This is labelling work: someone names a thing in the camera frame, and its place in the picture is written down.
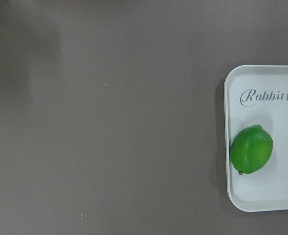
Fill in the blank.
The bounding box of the green lime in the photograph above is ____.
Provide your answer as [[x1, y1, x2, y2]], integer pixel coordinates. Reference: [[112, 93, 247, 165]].
[[230, 124, 273, 175]]

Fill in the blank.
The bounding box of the cream rabbit tray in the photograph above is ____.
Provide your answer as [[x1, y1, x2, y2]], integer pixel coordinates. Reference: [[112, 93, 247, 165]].
[[224, 65, 288, 212]]

